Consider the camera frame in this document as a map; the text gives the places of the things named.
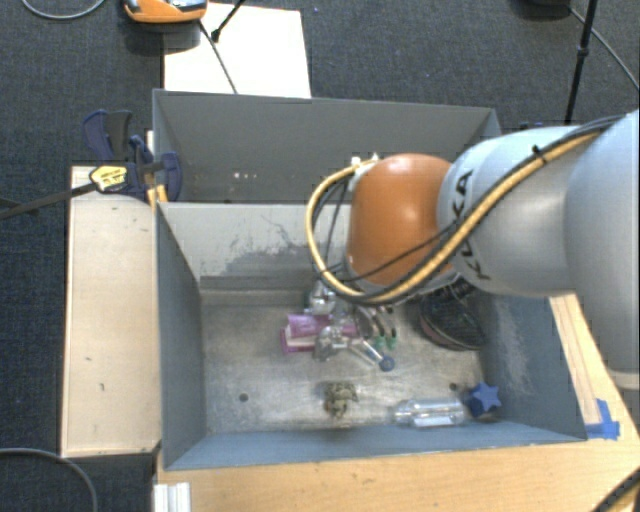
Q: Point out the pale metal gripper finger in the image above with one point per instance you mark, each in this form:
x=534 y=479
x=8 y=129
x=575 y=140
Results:
x=330 y=342
x=366 y=354

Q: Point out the small blue round cap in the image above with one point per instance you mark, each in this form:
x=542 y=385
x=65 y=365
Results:
x=386 y=363

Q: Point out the purple box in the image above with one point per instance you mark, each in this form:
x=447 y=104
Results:
x=300 y=332

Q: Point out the olive green toy frog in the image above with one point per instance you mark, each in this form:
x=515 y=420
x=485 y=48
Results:
x=340 y=399

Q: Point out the grey metal bin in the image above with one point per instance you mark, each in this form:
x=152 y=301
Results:
x=260 y=360

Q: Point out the clear plastic bottle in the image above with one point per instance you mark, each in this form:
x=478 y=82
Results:
x=430 y=412

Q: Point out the black and dark red disc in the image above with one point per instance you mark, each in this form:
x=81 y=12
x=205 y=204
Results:
x=452 y=325

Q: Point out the blue star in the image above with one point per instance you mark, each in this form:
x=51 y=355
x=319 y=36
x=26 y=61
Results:
x=482 y=398

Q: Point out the pale wood flat board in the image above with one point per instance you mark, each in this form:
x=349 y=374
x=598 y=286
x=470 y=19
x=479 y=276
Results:
x=110 y=320

